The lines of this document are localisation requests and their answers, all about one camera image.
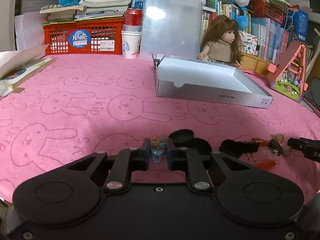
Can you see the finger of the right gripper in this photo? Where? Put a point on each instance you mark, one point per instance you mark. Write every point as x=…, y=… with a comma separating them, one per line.
x=301, y=144

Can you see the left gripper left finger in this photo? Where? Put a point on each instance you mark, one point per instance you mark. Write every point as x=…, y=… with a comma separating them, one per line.
x=125, y=163

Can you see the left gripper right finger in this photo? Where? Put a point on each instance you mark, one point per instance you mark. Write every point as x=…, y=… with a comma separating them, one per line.
x=189, y=161

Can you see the black round cap small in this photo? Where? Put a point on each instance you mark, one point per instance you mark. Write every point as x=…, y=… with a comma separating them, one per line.
x=181, y=137

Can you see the brown snail shell back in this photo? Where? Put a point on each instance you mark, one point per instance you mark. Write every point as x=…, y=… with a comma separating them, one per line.
x=278, y=137

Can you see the red toy sausage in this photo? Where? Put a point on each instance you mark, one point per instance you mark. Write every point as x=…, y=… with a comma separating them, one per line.
x=266, y=165
x=261, y=142

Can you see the black round disc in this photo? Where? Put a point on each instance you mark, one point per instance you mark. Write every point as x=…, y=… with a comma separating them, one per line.
x=231, y=147

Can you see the black round cap large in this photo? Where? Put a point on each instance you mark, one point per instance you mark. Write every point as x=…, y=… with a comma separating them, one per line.
x=202, y=146

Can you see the black binder clip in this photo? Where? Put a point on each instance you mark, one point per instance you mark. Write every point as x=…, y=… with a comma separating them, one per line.
x=248, y=148

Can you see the dark grey pouch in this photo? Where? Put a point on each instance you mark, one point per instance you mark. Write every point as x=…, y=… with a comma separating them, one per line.
x=312, y=96

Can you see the pink triangular toy house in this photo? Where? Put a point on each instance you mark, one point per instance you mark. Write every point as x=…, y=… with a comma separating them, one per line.
x=288, y=75

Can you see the pink bunny towel mat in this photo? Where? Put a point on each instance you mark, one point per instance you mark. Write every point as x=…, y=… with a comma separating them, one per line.
x=86, y=103

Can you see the grey cardboard box tray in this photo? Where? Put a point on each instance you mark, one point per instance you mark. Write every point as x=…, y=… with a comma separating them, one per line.
x=210, y=82

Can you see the wooden drawer unit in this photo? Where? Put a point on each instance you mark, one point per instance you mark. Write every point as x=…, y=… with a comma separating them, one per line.
x=254, y=63

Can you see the binder clip on box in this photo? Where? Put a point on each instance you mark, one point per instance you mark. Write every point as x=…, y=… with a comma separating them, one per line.
x=157, y=59

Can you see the white label sticker box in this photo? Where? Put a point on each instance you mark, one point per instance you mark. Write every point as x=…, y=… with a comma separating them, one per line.
x=248, y=43

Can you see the white paper cup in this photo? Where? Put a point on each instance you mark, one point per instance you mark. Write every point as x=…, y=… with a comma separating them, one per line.
x=130, y=44

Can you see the brown haired doll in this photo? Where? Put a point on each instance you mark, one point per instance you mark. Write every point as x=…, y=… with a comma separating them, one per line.
x=221, y=42

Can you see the red plastic basket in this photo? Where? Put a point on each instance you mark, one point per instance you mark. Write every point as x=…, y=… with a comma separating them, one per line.
x=101, y=36

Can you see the translucent plastic clipboard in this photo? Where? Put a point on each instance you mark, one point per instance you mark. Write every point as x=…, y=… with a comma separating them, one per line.
x=171, y=28

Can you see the red soda can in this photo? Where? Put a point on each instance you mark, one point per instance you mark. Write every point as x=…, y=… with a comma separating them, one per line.
x=133, y=20

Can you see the stack of books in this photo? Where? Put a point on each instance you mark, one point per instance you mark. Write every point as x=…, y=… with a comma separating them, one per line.
x=86, y=10

